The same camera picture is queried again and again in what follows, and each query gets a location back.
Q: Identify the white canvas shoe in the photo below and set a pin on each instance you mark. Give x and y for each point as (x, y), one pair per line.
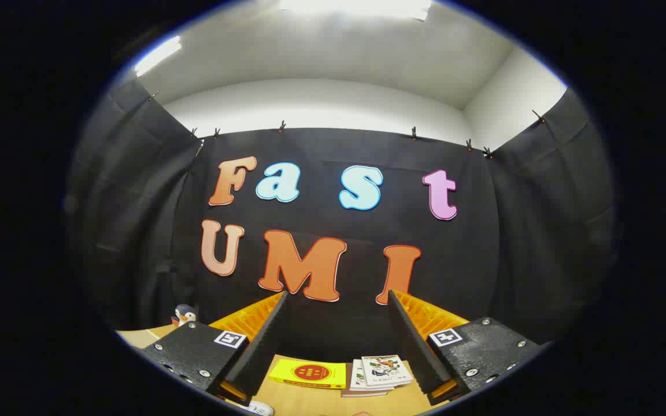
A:
(256, 409)

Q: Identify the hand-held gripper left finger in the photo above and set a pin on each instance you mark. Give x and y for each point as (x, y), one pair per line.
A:
(263, 341)

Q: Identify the penguin plush toy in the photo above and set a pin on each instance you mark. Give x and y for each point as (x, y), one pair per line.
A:
(184, 315)

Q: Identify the black backdrop cloth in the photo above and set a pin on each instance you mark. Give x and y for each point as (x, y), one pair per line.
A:
(483, 260)

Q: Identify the pale thick book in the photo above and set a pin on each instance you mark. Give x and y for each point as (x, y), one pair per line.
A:
(345, 381)

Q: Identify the ceiling light panel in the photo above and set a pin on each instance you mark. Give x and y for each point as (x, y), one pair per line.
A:
(356, 7)
(156, 56)

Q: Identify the white book with bird print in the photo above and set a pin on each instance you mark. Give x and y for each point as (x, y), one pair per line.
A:
(385, 370)

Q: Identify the yellow book with red circle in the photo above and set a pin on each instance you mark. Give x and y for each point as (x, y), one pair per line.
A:
(310, 374)

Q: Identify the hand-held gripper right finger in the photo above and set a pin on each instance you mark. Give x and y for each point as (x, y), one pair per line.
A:
(411, 341)

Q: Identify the white book with plant print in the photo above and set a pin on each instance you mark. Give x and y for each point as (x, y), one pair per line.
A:
(357, 378)

